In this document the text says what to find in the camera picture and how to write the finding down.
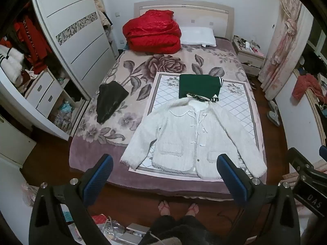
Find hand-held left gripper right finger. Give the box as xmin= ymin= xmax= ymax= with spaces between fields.
xmin=216 ymin=154 xmax=300 ymax=245

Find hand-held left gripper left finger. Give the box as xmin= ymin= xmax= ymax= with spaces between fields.
xmin=29 ymin=154 xmax=114 ymax=245

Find white fluffy jacket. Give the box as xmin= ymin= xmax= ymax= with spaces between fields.
xmin=120 ymin=98 xmax=267 ymax=179

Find bagged clothes pile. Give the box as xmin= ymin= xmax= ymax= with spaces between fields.
xmin=48 ymin=101 xmax=77 ymax=134

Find white fluffy striped clothes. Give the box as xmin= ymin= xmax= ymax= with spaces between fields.
xmin=0 ymin=45 xmax=25 ymax=85

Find red hanging clothes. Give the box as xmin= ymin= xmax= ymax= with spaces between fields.
xmin=13 ymin=15 xmax=53 ymax=74

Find red patterned pouch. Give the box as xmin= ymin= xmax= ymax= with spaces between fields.
xmin=91 ymin=214 xmax=109 ymax=225

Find clear plastic bags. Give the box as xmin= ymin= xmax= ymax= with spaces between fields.
xmin=102 ymin=218 xmax=126 ymax=236

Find person's right foot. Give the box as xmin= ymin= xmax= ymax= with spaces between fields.
xmin=185 ymin=203 xmax=200 ymax=216

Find person's foot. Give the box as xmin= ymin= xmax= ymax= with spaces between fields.
xmin=158 ymin=200 xmax=175 ymax=219
xmin=185 ymin=203 xmax=200 ymax=216

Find white flat box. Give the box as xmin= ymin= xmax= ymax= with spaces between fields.
xmin=126 ymin=223 xmax=152 ymax=236

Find person's dark pants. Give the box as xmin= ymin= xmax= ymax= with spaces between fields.
xmin=139 ymin=214 xmax=243 ymax=245

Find red jacket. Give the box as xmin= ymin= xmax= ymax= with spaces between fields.
xmin=292 ymin=73 xmax=324 ymax=100

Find person's left foot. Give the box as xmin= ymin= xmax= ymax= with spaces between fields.
xmin=158 ymin=200 xmax=175 ymax=219

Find white diamond-patterned mat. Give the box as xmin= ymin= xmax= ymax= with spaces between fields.
xmin=129 ymin=72 xmax=261 ymax=183

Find black garment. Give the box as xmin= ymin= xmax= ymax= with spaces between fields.
xmin=96 ymin=82 xmax=129 ymax=124

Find white low cabinet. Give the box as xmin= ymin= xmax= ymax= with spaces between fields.
xmin=0 ymin=115 xmax=37 ymax=169

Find green folded garment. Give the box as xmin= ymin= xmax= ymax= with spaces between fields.
xmin=178 ymin=74 xmax=225 ymax=102

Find pink floral curtain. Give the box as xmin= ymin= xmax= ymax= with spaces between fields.
xmin=258 ymin=0 xmax=311 ymax=100

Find white nightstand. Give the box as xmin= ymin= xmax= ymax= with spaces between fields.
xmin=232 ymin=35 xmax=265 ymax=76

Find white drawer unit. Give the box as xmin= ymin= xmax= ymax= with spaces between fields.
xmin=26 ymin=69 xmax=64 ymax=111

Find nightstand clutter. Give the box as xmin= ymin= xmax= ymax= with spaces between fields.
xmin=234 ymin=37 xmax=265 ymax=57

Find floral rose blanket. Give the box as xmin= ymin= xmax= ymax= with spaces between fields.
xmin=69 ymin=43 xmax=267 ymax=199

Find white pillow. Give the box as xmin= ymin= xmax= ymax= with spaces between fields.
xmin=179 ymin=27 xmax=217 ymax=48

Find white wardrobe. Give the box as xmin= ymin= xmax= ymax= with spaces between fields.
xmin=0 ymin=0 xmax=120 ymax=143

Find red quilt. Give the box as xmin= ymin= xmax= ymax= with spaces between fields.
xmin=122 ymin=9 xmax=182 ymax=55

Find beige hanging coats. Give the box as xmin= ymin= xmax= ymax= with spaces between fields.
xmin=92 ymin=0 xmax=114 ymax=44

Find bed with beige headboard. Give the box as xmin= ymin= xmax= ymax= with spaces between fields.
xmin=69 ymin=0 xmax=267 ymax=201

